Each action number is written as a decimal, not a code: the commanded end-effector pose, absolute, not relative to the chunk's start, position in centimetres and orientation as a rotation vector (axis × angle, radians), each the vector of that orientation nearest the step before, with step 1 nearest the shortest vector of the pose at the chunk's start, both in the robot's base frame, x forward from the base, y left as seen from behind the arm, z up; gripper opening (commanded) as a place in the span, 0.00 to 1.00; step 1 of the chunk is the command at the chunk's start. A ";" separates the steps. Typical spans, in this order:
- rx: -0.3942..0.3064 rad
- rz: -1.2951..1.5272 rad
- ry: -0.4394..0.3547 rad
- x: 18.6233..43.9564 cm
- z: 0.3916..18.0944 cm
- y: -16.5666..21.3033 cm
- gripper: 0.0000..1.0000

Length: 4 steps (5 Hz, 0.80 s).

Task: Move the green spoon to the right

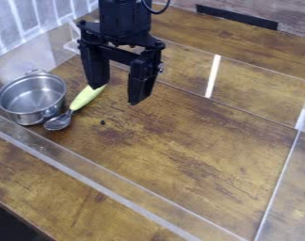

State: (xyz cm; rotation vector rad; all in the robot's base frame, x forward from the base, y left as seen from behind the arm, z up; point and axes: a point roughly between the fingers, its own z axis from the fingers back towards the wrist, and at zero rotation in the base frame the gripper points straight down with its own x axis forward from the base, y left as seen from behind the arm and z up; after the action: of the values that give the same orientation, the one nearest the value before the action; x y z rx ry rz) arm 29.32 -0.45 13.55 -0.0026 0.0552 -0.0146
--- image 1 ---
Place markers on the clear acrylic front barrier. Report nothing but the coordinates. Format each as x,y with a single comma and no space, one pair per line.
151,205

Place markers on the black strip on table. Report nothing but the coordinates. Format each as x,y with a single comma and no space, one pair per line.
238,17

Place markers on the green handled metal spoon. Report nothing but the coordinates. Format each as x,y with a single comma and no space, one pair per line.
84,97

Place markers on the small stainless steel pot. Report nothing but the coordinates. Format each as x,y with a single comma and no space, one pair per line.
32,98

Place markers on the clear acrylic triangle stand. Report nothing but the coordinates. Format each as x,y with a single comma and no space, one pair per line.
71,44

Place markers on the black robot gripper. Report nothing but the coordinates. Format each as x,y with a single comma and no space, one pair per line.
119,37

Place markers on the clear acrylic right barrier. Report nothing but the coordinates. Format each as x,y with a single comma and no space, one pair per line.
283,220

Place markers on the clear acrylic barrier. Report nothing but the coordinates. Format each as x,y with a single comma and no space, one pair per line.
283,220
151,205

